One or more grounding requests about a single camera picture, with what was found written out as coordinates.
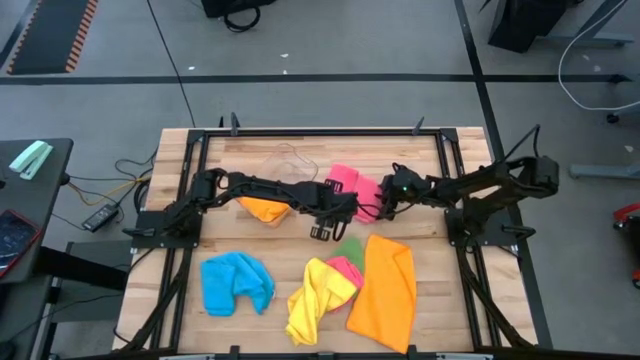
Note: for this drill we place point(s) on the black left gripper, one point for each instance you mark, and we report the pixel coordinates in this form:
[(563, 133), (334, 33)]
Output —
[(332, 205)]

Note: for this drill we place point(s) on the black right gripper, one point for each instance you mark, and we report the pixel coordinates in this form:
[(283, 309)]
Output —
[(405, 185)]

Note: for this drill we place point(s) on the long pink microfiber towel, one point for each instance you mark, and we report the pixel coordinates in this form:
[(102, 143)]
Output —
[(367, 192)]

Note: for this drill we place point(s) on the clear plastic container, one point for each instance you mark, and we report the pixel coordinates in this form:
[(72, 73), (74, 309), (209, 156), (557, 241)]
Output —
[(290, 165)]

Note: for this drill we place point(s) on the small orange microfiber towel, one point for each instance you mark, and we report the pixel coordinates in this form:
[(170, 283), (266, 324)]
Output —
[(265, 210)]

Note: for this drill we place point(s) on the large orange microfiber towel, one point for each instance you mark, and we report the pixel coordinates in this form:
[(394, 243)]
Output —
[(385, 300)]

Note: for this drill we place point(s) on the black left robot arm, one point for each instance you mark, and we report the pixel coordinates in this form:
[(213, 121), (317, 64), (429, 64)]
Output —
[(260, 190)]

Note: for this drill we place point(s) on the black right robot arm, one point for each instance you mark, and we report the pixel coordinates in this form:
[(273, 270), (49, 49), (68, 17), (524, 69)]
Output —
[(480, 180)]

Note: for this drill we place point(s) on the green microfiber towel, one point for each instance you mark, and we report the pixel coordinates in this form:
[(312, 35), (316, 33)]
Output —
[(352, 249)]

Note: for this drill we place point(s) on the yellow microfiber towel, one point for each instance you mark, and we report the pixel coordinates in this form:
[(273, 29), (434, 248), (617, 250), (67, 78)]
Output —
[(315, 310)]

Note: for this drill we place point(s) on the blue microfiber towel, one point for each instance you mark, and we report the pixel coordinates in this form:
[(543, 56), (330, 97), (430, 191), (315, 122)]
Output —
[(230, 285)]

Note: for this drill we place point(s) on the black floor cabinet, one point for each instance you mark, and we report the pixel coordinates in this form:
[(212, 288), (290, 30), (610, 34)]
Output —
[(525, 25)]

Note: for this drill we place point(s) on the grey metal table foot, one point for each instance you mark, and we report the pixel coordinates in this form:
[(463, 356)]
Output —
[(605, 171)]

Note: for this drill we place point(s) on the black caster wheel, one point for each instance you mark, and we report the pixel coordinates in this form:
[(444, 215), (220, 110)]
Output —
[(613, 118)]

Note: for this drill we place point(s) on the red wheeled cart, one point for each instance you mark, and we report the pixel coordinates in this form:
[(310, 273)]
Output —
[(627, 212)]

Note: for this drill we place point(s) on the black power adapter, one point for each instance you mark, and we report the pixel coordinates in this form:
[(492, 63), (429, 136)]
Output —
[(100, 217)]

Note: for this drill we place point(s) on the black side table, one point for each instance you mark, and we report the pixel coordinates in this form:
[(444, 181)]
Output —
[(30, 195)]

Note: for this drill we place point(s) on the mint green stapler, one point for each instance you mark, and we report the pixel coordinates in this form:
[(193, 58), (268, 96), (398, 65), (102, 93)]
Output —
[(30, 159)]

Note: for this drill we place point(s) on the smartphone with red case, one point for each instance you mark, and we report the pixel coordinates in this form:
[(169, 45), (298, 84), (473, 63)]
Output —
[(15, 240)]

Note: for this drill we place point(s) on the black orange-striped floor mat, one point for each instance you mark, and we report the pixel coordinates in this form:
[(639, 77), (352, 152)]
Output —
[(50, 35)]

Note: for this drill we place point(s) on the black frame lever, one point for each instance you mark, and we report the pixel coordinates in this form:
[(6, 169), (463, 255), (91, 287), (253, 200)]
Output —
[(417, 127)]

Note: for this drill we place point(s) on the black metal table frame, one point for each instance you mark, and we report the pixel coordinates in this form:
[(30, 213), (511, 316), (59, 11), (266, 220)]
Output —
[(320, 132)]

